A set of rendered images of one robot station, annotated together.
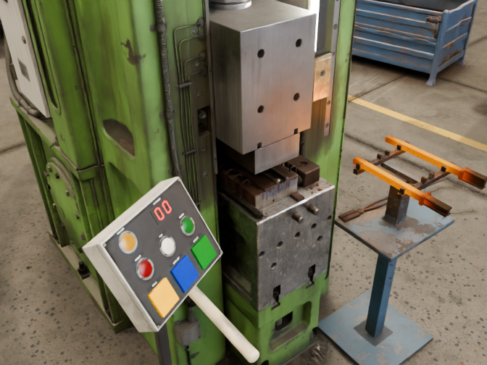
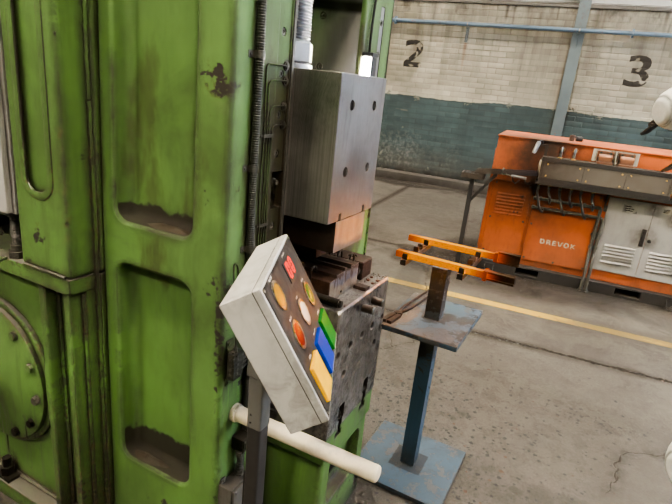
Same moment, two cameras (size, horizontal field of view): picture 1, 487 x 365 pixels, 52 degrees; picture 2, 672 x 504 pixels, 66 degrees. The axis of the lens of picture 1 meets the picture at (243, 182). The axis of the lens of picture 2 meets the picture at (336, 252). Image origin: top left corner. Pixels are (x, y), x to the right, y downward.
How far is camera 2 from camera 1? 0.78 m
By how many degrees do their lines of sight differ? 30
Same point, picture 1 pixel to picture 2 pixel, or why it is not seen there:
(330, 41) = not seen: hidden behind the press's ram
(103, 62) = (130, 123)
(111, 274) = (268, 339)
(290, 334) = (337, 478)
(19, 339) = not seen: outside the picture
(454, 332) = (479, 443)
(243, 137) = (331, 202)
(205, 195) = not seen: hidden behind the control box
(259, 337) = (319, 480)
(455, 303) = (465, 417)
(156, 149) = (234, 214)
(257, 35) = (352, 82)
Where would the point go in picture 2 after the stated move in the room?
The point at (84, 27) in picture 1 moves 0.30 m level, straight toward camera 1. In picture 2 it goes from (112, 72) to (167, 80)
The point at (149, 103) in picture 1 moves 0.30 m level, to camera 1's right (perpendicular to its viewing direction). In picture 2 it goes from (236, 150) to (348, 154)
